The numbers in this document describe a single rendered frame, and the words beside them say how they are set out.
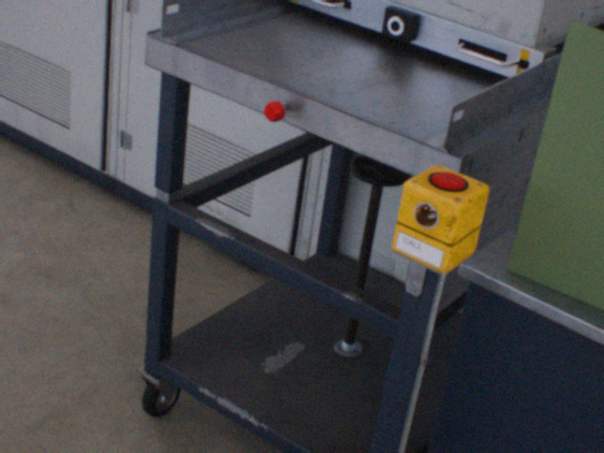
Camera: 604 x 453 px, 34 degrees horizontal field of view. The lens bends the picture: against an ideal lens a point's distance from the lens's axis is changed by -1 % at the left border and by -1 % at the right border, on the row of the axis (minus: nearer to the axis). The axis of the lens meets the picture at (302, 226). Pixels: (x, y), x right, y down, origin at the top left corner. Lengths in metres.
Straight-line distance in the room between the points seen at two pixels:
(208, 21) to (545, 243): 0.78
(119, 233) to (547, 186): 1.71
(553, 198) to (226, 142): 1.44
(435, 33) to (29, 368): 1.16
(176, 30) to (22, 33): 1.40
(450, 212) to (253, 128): 1.40
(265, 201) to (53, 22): 0.86
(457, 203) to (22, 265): 1.67
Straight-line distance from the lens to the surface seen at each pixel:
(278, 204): 2.55
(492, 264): 1.37
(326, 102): 1.54
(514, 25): 1.72
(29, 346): 2.37
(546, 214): 1.32
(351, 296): 1.65
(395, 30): 1.79
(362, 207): 2.42
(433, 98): 1.62
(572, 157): 1.28
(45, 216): 2.88
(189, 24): 1.77
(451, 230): 1.19
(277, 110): 1.54
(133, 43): 2.76
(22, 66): 3.15
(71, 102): 3.01
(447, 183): 1.20
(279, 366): 2.06
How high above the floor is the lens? 1.42
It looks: 29 degrees down
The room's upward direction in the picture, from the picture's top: 8 degrees clockwise
